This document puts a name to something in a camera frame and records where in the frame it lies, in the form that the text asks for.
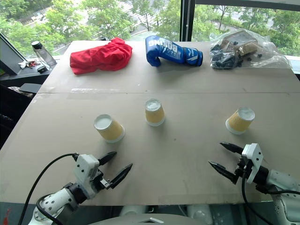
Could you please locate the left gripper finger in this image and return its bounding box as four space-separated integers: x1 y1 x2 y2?
97 151 118 166
109 163 134 190

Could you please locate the bunch of keys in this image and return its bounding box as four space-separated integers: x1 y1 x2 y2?
18 60 38 69

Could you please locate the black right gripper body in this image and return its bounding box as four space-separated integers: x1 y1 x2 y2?
234 155 253 180

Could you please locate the brown cardboard box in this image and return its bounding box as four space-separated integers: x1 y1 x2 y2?
221 35 260 57

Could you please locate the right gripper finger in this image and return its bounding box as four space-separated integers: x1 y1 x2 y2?
219 142 245 156
208 160 238 185

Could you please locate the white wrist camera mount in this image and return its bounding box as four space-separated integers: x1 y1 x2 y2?
241 143 262 184
74 154 100 200

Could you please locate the red cloth garment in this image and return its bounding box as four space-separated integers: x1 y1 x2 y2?
69 37 133 75

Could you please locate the heap of small black parts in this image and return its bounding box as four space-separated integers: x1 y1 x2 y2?
210 43 246 70

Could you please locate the clear plastic bag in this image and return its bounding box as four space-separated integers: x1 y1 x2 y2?
209 30 293 71

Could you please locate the blue boxing glove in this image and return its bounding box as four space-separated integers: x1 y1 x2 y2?
144 35 203 68

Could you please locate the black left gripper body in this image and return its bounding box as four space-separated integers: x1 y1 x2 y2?
90 169 112 193

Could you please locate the black window frame post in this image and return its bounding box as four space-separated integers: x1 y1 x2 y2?
180 0 196 43

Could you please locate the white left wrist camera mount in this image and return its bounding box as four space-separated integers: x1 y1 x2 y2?
74 154 100 200

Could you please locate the yellow ribbed paper cup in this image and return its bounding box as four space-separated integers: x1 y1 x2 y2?
225 107 255 135
93 113 126 144
144 98 166 128

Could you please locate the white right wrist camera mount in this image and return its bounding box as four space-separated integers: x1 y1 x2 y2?
241 143 262 184

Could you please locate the silver robot torso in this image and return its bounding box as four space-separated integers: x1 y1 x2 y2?
88 216 196 225

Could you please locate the clear water bottle black cap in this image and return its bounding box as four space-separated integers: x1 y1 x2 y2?
31 40 58 68

